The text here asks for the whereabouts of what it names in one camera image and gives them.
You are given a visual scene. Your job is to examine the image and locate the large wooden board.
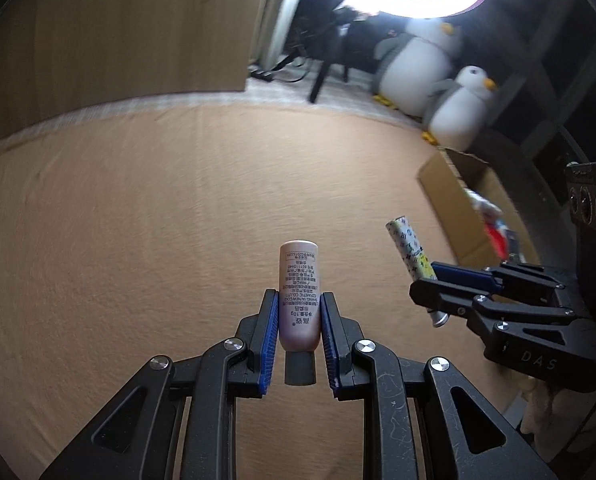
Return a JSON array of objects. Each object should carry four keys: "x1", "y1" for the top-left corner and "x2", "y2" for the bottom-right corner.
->
[{"x1": 0, "y1": 0, "x2": 279, "y2": 148}]

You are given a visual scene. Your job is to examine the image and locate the white window frame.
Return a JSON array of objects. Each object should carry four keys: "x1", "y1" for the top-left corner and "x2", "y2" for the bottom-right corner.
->
[{"x1": 258, "y1": 0, "x2": 311, "y2": 68}]

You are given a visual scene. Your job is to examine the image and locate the cardboard box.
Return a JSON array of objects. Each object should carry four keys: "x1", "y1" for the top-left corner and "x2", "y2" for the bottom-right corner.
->
[{"x1": 418, "y1": 147, "x2": 541, "y2": 267}]

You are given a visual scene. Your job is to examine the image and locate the red fabric pouch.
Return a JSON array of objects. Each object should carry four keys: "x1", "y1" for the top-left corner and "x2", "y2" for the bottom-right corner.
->
[{"x1": 484, "y1": 220, "x2": 509, "y2": 256}]

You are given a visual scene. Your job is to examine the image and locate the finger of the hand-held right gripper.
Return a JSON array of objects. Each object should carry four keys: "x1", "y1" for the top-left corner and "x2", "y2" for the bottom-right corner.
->
[
  {"x1": 429, "y1": 260, "x2": 579, "y2": 295},
  {"x1": 410, "y1": 280, "x2": 596, "y2": 393}
]

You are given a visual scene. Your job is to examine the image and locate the dark cabinet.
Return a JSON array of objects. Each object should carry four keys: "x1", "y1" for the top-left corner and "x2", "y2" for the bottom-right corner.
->
[{"x1": 478, "y1": 0, "x2": 596, "y2": 211}]

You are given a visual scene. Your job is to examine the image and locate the small pink tube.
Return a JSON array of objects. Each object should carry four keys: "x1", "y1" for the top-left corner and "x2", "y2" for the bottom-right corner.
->
[{"x1": 278, "y1": 241, "x2": 323, "y2": 387}]

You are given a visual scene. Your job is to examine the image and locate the small penguin plush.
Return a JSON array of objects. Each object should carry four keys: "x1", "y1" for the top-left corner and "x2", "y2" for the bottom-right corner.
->
[{"x1": 420, "y1": 65, "x2": 499, "y2": 151}]

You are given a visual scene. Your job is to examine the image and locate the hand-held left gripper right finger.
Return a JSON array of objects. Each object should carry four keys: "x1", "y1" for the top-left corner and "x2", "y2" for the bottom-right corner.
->
[{"x1": 320, "y1": 291, "x2": 556, "y2": 480}]

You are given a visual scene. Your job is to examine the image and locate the white cloth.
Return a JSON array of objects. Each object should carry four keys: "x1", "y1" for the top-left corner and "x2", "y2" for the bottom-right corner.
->
[{"x1": 520, "y1": 377, "x2": 571, "y2": 431}]

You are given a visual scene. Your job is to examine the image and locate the large penguin plush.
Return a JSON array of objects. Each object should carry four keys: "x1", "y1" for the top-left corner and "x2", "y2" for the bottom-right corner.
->
[{"x1": 373, "y1": 17, "x2": 464, "y2": 117}]

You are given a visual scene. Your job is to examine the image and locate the patterned white tube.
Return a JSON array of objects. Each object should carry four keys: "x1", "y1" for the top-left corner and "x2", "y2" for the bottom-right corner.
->
[{"x1": 385, "y1": 215, "x2": 450, "y2": 328}]

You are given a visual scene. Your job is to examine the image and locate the patterned tissue pack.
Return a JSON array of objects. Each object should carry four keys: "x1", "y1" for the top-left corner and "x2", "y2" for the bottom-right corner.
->
[{"x1": 470, "y1": 192, "x2": 504, "y2": 221}]

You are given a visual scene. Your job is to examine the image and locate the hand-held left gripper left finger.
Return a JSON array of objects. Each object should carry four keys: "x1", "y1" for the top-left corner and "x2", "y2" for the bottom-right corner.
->
[{"x1": 40, "y1": 288, "x2": 281, "y2": 480}]

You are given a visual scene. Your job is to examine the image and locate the black tripod cable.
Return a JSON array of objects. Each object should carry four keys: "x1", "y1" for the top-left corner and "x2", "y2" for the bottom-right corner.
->
[{"x1": 273, "y1": 45, "x2": 319, "y2": 81}]

